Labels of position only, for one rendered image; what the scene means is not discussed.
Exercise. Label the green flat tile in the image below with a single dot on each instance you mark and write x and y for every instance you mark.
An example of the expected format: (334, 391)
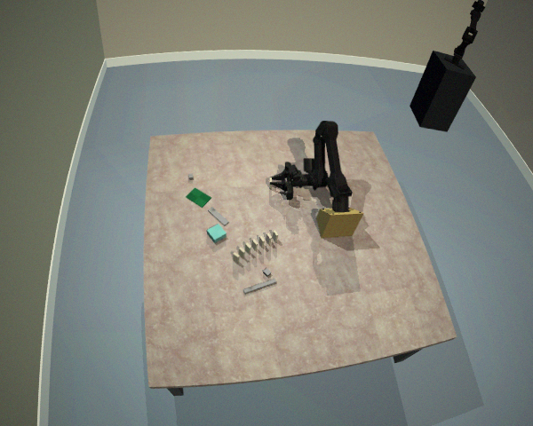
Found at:
(198, 197)

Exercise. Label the light teal block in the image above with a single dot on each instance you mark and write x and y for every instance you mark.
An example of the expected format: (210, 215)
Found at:
(216, 233)

